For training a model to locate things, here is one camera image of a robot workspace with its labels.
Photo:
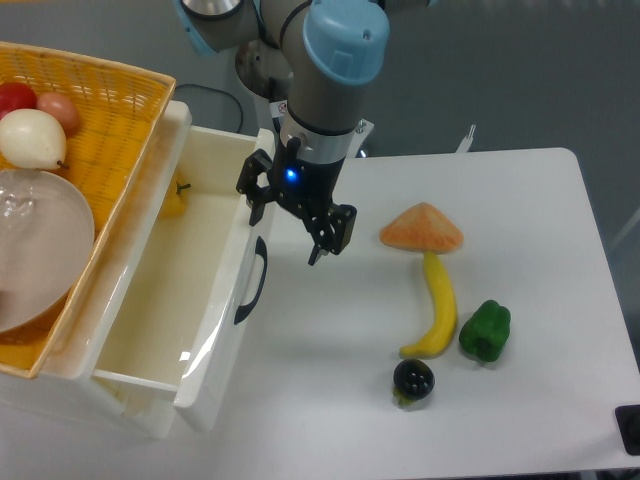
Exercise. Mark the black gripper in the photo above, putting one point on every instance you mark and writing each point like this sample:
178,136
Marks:
303,188

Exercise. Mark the white top drawer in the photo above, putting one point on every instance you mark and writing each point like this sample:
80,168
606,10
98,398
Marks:
174,336

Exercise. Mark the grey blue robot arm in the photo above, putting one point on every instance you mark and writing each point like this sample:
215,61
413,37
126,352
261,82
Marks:
334,50

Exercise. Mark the white drawer cabinet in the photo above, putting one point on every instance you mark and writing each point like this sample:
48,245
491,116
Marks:
66,386

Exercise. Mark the yellow bell pepper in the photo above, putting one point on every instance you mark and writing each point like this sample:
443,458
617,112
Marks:
174,203

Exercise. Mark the yellow banana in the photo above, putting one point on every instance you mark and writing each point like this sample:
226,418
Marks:
439,336

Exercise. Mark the yellow wicker basket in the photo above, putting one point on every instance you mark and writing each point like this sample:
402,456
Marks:
120,106

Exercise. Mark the dark blackberry toy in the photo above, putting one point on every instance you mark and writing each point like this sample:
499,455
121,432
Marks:
413,381

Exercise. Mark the green bell pepper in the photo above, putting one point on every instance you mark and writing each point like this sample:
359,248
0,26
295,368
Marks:
485,334

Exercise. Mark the pink peach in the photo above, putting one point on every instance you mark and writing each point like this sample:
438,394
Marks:
62,109

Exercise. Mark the beige plate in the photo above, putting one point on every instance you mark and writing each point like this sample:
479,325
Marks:
44,257

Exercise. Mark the white pear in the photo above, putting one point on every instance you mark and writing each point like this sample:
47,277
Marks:
33,139

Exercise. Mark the clear plastic wrap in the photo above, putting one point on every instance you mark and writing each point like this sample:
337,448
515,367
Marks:
17,196

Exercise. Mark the red apple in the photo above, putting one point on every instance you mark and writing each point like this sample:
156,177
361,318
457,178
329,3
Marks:
16,96

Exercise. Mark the black table corner device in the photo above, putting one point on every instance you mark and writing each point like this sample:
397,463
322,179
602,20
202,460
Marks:
628,420

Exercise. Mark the black drawer handle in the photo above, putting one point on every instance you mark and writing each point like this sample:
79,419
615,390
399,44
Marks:
255,281

